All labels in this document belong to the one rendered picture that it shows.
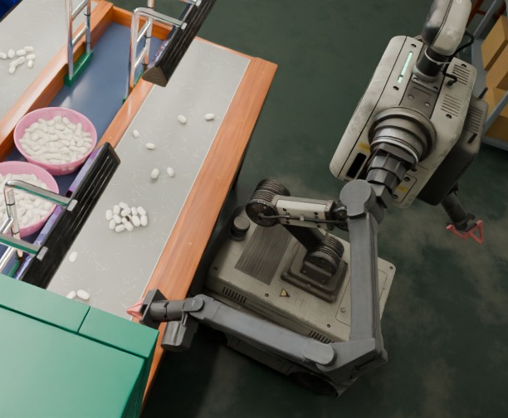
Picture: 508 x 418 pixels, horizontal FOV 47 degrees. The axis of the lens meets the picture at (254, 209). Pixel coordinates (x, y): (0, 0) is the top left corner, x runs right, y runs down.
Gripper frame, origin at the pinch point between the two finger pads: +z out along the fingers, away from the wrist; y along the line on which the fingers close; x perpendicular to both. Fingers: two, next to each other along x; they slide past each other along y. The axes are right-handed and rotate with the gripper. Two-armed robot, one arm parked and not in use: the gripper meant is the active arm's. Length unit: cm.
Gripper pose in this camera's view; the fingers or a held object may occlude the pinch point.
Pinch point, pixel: (129, 311)
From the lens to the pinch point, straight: 162.4
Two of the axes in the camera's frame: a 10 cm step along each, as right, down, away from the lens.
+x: 4.2, 6.8, 6.0
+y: -2.7, 7.3, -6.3
